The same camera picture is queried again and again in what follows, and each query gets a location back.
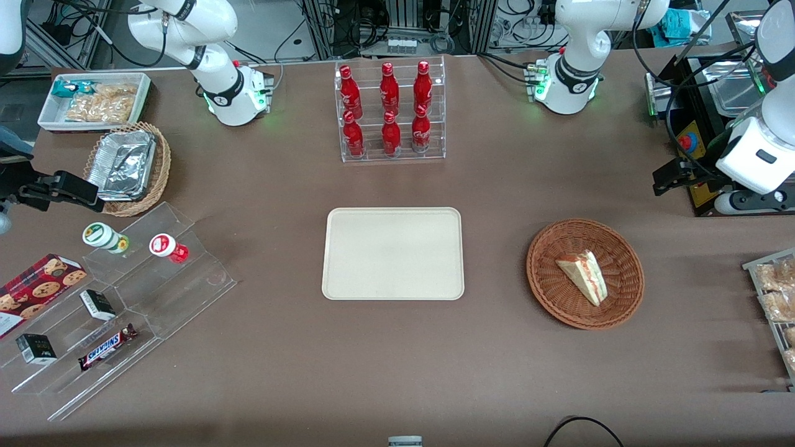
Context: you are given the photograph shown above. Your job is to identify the white rectangular snack bin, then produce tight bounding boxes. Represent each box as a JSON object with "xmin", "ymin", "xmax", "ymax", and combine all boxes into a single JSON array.
[{"xmin": 37, "ymin": 72, "xmax": 153, "ymax": 134}]

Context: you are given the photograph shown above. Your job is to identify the red lid drink cup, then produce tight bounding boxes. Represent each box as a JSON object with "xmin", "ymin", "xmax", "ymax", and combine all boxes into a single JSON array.
[{"xmin": 149, "ymin": 233, "xmax": 190, "ymax": 264}]

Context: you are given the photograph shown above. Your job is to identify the teal snack packet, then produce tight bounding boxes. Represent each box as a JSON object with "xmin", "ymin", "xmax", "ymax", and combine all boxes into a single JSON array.
[{"xmin": 51, "ymin": 79, "xmax": 95, "ymax": 99}]

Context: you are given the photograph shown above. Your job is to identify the clear bag of crackers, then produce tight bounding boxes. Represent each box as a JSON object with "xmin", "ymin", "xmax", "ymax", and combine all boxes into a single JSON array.
[
  {"xmin": 92, "ymin": 83, "xmax": 139, "ymax": 101},
  {"xmin": 65, "ymin": 93, "xmax": 135, "ymax": 124}
]

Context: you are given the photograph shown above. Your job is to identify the Snickers chocolate bar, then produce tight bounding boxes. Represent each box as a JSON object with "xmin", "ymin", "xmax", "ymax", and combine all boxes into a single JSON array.
[{"xmin": 78, "ymin": 323, "xmax": 138, "ymax": 373}]

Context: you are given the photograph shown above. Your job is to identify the grey wire bread tray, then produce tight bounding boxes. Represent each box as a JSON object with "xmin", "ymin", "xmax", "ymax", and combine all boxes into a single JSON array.
[{"xmin": 742, "ymin": 248, "xmax": 795, "ymax": 393}]

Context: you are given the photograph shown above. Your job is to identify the teal plastic bag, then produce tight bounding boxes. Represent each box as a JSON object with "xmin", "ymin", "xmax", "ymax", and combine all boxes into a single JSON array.
[{"xmin": 657, "ymin": 7, "xmax": 712, "ymax": 47}]

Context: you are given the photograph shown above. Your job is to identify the light brown wicker basket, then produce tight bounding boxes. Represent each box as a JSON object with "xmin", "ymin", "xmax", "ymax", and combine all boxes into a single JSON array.
[{"xmin": 83, "ymin": 122, "xmax": 173, "ymax": 218}]

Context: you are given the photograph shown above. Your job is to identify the clear acrylic bottle rack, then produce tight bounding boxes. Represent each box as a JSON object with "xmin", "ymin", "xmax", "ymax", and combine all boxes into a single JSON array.
[{"xmin": 334, "ymin": 55, "xmax": 447, "ymax": 164}]

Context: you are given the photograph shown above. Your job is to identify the beige rectangular tray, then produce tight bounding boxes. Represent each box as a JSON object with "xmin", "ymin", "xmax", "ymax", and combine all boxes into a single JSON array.
[{"xmin": 322, "ymin": 207, "xmax": 465, "ymax": 302}]

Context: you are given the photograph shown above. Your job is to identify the black hot food warmer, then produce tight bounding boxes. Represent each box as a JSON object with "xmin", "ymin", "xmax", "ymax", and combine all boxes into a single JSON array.
[{"xmin": 644, "ymin": 9, "xmax": 795, "ymax": 218}]

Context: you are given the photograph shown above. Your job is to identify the wrapped bread bun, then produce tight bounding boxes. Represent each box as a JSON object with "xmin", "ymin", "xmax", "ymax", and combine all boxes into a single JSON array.
[
  {"xmin": 754, "ymin": 258, "xmax": 795, "ymax": 293},
  {"xmin": 758, "ymin": 290, "xmax": 795, "ymax": 323}
]

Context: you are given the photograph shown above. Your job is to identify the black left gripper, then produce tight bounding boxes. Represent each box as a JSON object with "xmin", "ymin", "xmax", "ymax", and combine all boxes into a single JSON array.
[{"xmin": 653, "ymin": 160, "xmax": 729, "ymax": 196}]

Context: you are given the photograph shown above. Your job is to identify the red cookie box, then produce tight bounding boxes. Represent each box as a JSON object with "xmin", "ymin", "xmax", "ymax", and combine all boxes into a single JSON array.
[{"xmin": 0, "ymin": 253, "xmax": 88, "ymax": 341}]

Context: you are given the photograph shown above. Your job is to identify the aluminium foil containers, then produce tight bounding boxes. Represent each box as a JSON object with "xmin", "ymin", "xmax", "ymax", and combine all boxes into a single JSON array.
[{"xmin": 86, "ymin": 129, "xmax": 158, "ymax": 203}]

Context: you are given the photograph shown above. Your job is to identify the dark brown wicker basket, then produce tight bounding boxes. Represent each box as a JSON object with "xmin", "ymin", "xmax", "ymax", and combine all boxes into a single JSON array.
[{"xmin": 526, "ymin": 218, "xmax": 645, "ymax": 330}]

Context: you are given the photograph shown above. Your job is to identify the small black box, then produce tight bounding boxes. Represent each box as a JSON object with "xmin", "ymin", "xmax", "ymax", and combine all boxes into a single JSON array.
[
  {"xmin": 16, "ymin": 333, "xmax": 58, "ymax": 366},
  {"xmin": 79, "ymin": 289, "xmax": 117, "ymax": 322}
]

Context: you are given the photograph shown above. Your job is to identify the triangle sandwich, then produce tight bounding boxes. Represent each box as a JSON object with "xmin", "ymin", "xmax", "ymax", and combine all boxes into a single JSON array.
[{"xmin": 555, "ymin": 250, "xmax": 609, "ymax": 307}]

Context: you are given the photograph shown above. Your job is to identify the black cable loop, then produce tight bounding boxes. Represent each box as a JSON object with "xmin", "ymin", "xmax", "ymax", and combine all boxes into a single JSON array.
[{"xmin": 543, "ymin": 415, "xmax": 625, "ymax": 447}]

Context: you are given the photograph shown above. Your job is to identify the clear acrylic stepped display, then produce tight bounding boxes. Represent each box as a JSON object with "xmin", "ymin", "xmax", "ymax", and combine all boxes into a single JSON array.
[{"xmin": 0, "ymin": 201, "xmax": 239, "ymax": 423}]

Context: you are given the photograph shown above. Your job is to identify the green lid drink cup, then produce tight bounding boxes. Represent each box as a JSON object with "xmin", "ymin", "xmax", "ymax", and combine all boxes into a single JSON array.
[{"xmin": 82, "ymin": 222, "xmax": 130, "ymax": 256}]

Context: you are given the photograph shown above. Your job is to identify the stainless steel pan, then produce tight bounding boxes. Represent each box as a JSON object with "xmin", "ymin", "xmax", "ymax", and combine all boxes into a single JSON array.
[{"xmin": 707, "ymin": 61, "xmax": 763, "ymax": 117}]

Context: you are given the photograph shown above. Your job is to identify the red cola bottle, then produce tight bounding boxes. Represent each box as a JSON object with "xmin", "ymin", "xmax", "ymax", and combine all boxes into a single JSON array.
[
  {"xmin": 381, "ymin": 111, "xmax": 402, "ymax": 156},
  {"xmin": 339, "ymin": 65, "xmax": 364, "ymax": 120},
  {"xmin": 342, "ymin": 111, "xmax": 366, "ymax": 158},
  {"xmin": 379, "ymin": 62, "xmax": 401, "ymax": 116},
  {"xmin": 413, "ymin": 60, "xmax": 434, "ymax": 115},
  {"xmin": 411, "ymin": 104, "xmax": 432, "ymax": 155}
]

